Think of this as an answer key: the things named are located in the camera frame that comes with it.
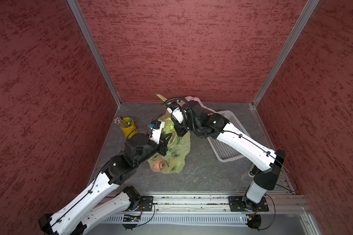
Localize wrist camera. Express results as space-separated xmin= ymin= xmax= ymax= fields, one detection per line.
xmin=167 ymin=105 xmax=184 ymax=124
xmin=149 ymin=119 xmax=165 ymax=144

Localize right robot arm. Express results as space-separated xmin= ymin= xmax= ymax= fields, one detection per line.
xmin=164 ymin=99 xmax=285 ymax=212

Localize black white marker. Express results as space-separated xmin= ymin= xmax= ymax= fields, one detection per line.
xmin=248 ymin=164 xmax=257 ymax=178

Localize yellow pencil cup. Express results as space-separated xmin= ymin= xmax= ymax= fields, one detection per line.
xmin=114 ymin=117 xmax=137 ymax=139

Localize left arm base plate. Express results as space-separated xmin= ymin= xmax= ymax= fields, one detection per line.
xmin=124 ymin=196 xmax=154 ymax=213

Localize green plastic bag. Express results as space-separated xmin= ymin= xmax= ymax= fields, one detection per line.
xmin=148 ymin=112 xmax=191 ymax=174
xmin=156 ymin=94 xmax=182 ymax=107

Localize pink plastic bag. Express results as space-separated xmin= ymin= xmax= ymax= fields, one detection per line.
xmin=185 ymin=96 xmax=216 ymax=114

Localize left aluminium corner post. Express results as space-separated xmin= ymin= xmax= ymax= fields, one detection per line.
xmin=67 ymin=0 xmax=122 ymax=108

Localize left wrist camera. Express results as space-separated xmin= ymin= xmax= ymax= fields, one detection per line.
xmin=149 ymin=119 xmax=165 ymax=144

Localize white plastic basket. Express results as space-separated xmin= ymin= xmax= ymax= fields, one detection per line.
xmin=208 ymin=110 xmax=250 ymax=163

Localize right aluminium corner post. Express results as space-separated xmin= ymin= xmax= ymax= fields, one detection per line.
xmin=252 ymin=0 xmax=320 ymax=109

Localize aluminium corner post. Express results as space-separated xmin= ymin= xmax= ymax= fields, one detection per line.
xmin=67 ymin=0 xmax=122 ymax=108
xmin=252 ymin=0 xmax=320 ymax=109

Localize aluminium front rail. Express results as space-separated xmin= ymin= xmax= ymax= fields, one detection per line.
xmin=72 ymin=192 xmax=311 ymax=215

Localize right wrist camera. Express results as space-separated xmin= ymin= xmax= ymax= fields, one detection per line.
xmin=167 ymin=105 xmax=184 ymax=124

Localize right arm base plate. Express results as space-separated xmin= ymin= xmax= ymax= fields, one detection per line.
xmin=228 ymin=196 xmax=269 ymax=213

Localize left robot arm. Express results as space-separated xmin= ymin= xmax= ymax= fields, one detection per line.
xmin=38 ymin=133 xmax=172 ymax=235

